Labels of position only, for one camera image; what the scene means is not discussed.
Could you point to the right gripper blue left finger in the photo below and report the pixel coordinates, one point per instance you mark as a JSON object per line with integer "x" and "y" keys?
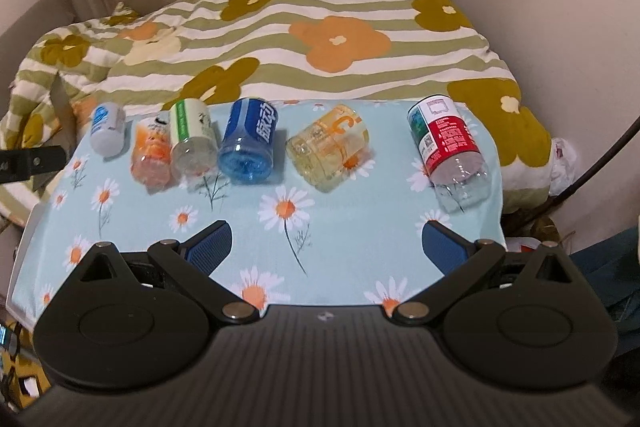
{"x": 190, "y": 265}

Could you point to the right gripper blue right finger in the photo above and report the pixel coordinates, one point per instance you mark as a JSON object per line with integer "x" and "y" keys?
{"x": 463, "y": 263}

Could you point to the orange label plastic cup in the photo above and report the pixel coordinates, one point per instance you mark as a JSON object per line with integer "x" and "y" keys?
{"x": 151, "y": 150}

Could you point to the clear cup red label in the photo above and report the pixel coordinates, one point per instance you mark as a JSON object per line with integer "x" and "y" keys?
{"x": 450, "y": 156}

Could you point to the white cup blue label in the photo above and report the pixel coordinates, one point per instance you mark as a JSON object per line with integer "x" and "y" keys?
{"x": 107, "y": 132}

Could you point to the clear cup green label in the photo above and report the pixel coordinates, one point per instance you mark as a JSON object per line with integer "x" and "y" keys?
{"x": 194, "y": 145}

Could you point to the blue plastic cup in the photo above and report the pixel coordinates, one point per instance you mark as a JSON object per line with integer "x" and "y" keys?
{"x": 246, "y": 151}

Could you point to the yellow clear plastic cup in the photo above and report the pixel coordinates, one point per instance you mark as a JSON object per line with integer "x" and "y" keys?
{"x": 322, "y": 152}

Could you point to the grey cardboard piece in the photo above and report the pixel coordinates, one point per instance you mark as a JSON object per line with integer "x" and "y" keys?
{"x": 65, "y": 136}

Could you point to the daisy print blue tablecloth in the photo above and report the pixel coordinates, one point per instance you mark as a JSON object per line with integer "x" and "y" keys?
{"x": 290, "y": 243}

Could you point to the striped floral quilt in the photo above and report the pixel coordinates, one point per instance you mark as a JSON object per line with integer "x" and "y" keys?
{"x": 286, "y": 51}

